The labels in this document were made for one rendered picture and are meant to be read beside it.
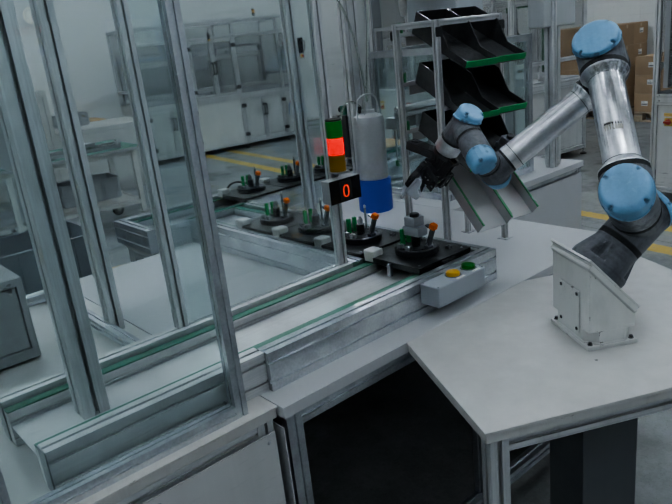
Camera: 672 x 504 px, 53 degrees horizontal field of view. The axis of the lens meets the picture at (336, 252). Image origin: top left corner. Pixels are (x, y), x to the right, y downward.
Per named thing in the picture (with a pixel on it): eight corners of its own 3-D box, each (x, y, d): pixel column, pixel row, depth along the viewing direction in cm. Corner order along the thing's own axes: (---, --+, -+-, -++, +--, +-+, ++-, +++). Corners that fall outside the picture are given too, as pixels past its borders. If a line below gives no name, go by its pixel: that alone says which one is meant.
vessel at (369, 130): (395, 175, 305) (388, 91, 294) (373, 182, 297) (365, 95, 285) (373, 173, 316) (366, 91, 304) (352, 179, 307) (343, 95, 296)
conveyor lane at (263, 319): (471, 279, 214) (470, 249, 211) (258, 383, 164) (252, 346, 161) (406, 263, 235) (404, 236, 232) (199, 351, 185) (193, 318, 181)
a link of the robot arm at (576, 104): (618, 62, 187) (478, 175, 198) (610, 39, 178) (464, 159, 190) (646, 86, 180) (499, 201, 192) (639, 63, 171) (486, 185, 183)
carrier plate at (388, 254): (470, 252, 212) (470, 246, 211) (420, 275, 197) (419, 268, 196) (414, 241, 229) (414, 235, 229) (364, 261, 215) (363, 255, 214)
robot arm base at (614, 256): (630, 297, 160) (658, 266, 159) (587, 258, 157) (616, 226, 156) (600, 281, 175) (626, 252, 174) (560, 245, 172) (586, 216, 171)
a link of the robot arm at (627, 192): (667, 228, 154) (626, 40, 175) (658, 203, 142) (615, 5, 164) (613, 240, 160) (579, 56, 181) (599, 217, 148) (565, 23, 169)
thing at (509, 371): (845, 354, 153) (847, 343, 152) (485, 446, 135) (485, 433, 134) (641, 265, 218) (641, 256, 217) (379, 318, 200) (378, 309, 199)
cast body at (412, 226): (427, 234, 210) (426, 212, 208) (418, 237, 207) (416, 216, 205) (408, 230, 216) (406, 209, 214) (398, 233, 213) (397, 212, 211)
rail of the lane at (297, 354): (497, 278, 213) (495, 245, 210) (273, 391, 159) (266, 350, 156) (482, 274, 217) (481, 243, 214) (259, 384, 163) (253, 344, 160)
